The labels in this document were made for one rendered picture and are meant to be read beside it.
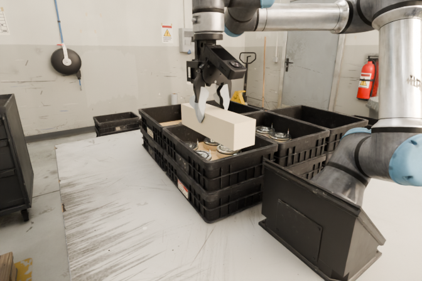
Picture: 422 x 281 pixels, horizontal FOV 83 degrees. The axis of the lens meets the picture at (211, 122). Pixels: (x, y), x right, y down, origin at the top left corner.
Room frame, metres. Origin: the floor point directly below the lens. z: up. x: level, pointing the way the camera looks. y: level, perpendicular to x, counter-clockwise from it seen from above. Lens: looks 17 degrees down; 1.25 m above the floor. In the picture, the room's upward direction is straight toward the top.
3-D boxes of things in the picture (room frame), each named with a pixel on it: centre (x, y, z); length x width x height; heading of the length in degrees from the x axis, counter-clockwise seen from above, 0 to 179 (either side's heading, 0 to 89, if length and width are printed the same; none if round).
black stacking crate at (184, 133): (0.88, -0.02, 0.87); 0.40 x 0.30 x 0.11; 31
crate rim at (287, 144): (1.03, -0.27, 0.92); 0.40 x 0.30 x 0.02; 31
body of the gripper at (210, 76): (0.61, 0.01, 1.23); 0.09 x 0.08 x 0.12; 34
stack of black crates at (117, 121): (2.35, 0.98, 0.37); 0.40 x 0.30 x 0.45; 124
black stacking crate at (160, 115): (1.22, 0.19, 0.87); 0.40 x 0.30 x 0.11; 31
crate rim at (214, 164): (0.88, -0.02, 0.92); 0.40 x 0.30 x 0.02; 31
